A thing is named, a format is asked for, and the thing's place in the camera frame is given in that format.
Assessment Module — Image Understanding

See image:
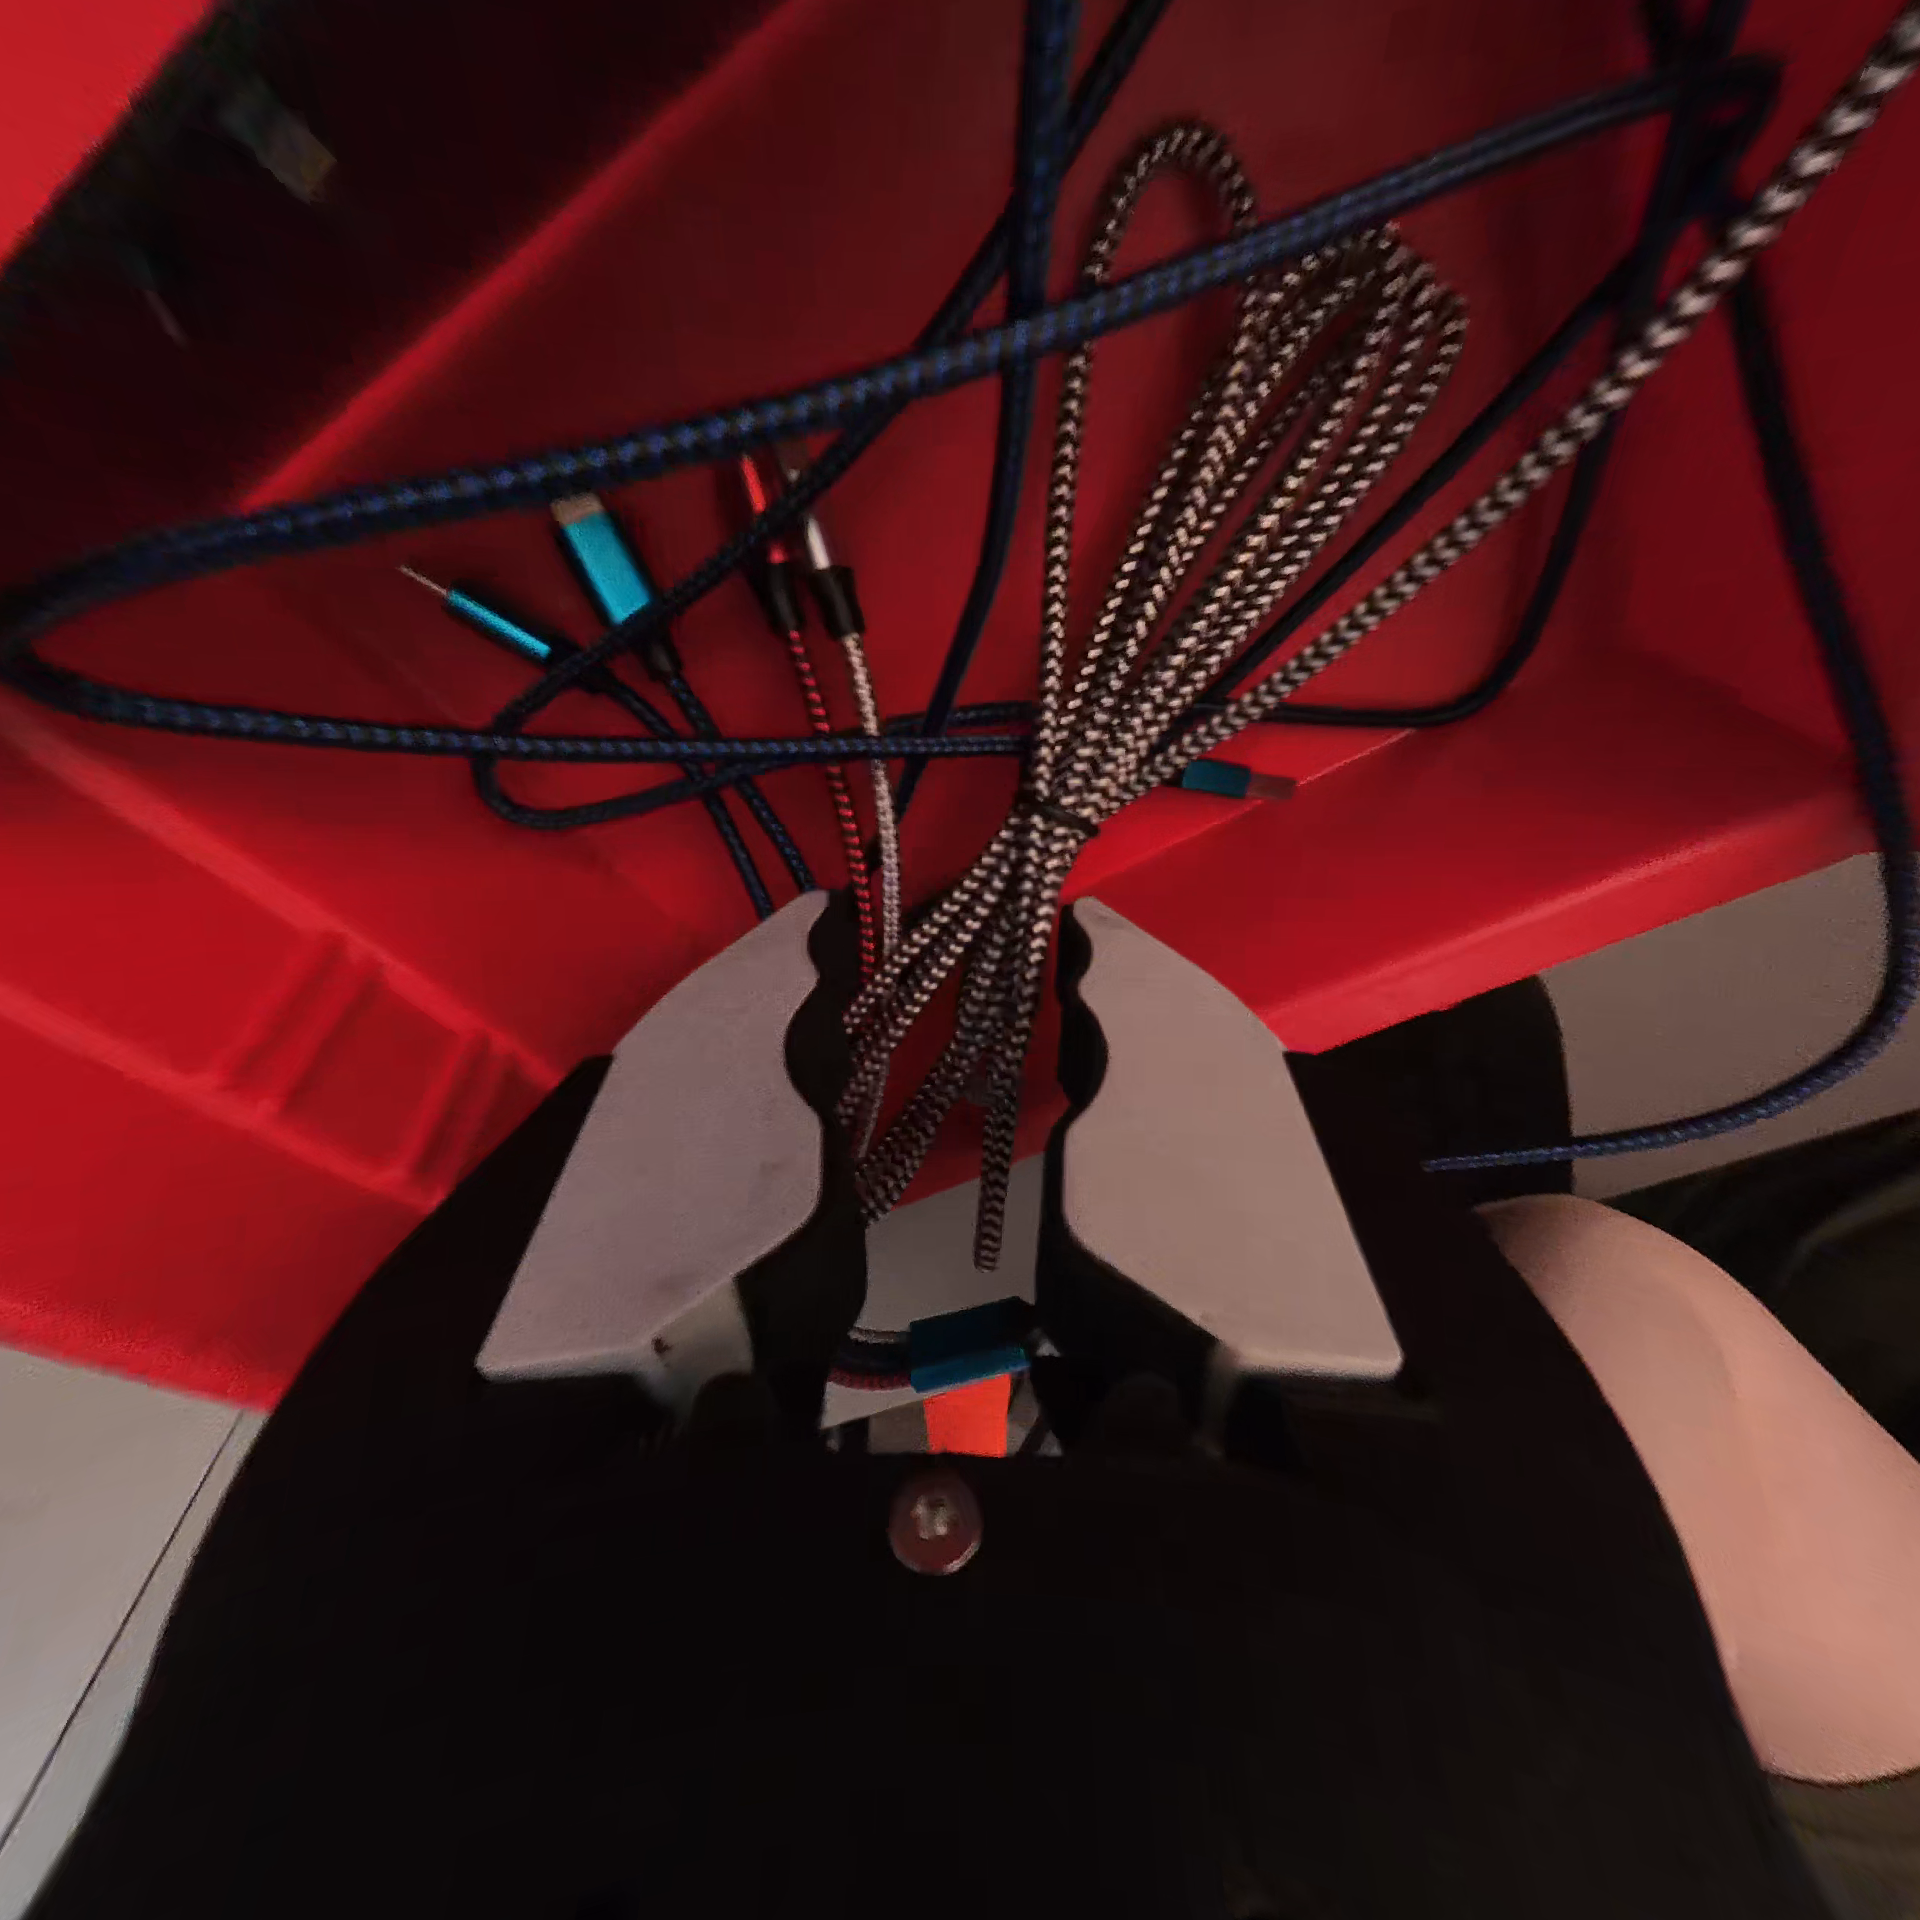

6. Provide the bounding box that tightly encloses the black-white braided usb-c cable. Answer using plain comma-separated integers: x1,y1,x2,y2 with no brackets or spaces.
832,0,1920,1269

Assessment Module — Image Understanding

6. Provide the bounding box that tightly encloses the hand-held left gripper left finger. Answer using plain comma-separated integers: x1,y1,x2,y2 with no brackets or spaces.
477,889,873,1385

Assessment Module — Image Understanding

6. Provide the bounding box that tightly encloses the red braided cable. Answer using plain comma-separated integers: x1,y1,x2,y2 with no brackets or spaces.
736,449,878,962

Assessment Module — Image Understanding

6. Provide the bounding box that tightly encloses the red plastic bin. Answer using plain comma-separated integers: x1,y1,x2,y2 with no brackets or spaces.
0,0,1920,1412

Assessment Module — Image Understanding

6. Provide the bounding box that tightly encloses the blue usb plug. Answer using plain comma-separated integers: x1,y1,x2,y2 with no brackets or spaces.
825,1300,1042,1460

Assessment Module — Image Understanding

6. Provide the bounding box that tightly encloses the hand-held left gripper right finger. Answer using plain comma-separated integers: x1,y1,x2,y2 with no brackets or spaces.
1042,897,1404,1383

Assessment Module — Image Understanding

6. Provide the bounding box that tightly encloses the person's olive clothing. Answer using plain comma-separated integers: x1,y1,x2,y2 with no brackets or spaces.
1746,1762,1920,1920

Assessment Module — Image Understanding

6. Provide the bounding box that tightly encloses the white braided cable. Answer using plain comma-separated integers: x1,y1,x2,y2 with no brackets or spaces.
801,510,909,970

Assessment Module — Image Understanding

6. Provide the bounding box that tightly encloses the person's right forearm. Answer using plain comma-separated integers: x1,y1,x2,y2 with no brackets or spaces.
1477,1199,1920,1787

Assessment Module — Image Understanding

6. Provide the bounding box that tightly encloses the blue braided cable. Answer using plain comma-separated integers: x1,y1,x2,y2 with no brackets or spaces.
0,0,1920,1188
397,488,1309,932

